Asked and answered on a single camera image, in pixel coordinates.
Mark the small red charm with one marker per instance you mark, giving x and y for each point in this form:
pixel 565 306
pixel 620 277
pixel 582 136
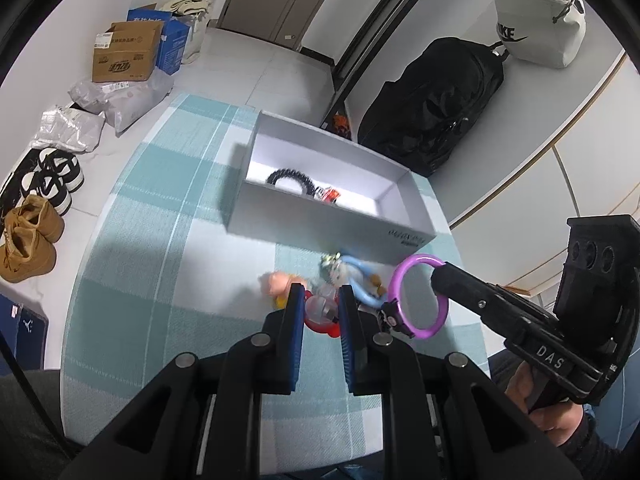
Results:
pixel 331 196

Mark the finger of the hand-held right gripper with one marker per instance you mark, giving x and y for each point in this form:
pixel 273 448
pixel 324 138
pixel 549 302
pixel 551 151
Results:
pixel 480 297

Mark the person's right forearm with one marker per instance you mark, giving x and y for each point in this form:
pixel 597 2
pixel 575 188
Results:
pixel 602 457

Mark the silver plastic mailer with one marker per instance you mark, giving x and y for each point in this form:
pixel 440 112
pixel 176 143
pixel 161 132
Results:
pixel 67 127

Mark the black tripod stand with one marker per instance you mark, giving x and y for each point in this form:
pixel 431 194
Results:
pixel 380 30

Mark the blue cardboard carton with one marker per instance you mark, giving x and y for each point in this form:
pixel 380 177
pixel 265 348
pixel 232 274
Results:
pixel 172 42

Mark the dark blue shoe box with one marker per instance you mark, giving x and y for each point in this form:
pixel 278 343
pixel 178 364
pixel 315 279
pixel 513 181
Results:
pixel 22 332

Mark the grey cardboard box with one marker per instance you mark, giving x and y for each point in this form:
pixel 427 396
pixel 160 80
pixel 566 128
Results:
pixel 310 227

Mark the large grey plastic mailer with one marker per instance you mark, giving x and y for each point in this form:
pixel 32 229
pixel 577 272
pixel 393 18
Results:
pixel 135 100

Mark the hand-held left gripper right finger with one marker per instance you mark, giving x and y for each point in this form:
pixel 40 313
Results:
pixel 349 342

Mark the tan suede shoe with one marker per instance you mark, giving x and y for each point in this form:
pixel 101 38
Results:
pixel 25 255
pixel 42 217

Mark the brown cardboard carton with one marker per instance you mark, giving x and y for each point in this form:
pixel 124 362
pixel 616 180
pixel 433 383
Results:
pixel 125 55

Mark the black clip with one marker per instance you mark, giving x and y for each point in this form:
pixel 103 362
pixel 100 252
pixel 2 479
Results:
pixel 392 315

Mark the blue carabiner clip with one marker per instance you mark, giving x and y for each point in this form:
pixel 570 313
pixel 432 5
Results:
pixel 362 280

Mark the small orange object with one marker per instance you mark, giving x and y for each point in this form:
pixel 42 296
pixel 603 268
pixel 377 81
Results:
pixel 340 124

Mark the pink pig toy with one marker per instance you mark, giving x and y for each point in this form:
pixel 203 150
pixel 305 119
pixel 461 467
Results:
pixel 277 285

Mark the teal checked tablecloth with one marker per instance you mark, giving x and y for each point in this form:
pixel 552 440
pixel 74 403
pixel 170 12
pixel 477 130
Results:
pixel 165 240

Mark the white waist bag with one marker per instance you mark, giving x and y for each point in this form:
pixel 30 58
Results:
pixel 535 20

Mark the black backpack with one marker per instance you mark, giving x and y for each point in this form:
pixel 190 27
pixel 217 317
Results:
pixel 435 105

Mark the person's left leg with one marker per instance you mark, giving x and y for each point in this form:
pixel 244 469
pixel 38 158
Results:
pixel 25 425

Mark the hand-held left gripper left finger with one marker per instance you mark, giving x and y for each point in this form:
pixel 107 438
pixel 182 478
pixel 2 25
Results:
pixel 295 332

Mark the cream canvas tote bag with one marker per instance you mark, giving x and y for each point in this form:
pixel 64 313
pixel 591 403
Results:
pixel 192 15

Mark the person's right hand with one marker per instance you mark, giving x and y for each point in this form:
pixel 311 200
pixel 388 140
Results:
pixel 557 420

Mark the black and white sneaker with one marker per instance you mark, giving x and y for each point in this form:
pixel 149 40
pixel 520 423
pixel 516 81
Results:
pixel 60 165
pixel 40 187

